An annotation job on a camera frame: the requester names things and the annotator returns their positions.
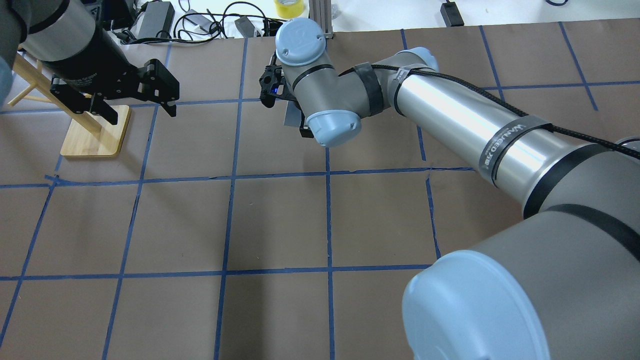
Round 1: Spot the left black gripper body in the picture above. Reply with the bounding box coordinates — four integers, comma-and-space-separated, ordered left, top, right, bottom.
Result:
42, 27, 180, 103

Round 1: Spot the light blue cup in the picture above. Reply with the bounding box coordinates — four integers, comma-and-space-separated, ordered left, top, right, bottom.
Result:
283, 100, 305, 129

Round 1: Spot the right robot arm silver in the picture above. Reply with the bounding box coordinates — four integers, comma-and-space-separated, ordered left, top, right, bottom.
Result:
274, 17, 640, 360

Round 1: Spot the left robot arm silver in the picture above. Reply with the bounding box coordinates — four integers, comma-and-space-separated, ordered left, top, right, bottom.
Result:
0, 0, 179, 125

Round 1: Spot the wooden cup stand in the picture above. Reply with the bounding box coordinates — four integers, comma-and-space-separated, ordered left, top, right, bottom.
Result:
7, 54, 131, 158

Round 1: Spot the black power brick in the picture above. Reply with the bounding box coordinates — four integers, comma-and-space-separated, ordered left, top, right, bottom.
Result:
136, 1, 175, 39

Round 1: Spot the yellow tape roll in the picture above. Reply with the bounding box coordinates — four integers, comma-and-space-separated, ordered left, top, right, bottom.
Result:
273, 0, 306, 19

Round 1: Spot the black power adapter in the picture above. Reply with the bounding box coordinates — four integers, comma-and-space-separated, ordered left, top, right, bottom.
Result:
439, 0, 465, 27

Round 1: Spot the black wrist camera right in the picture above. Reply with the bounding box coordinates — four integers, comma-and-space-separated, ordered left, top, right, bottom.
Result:
259, 64, 284, 109

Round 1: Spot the aluminium frame post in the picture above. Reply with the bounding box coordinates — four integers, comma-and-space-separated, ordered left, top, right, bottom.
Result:
308, 0, 334, 39

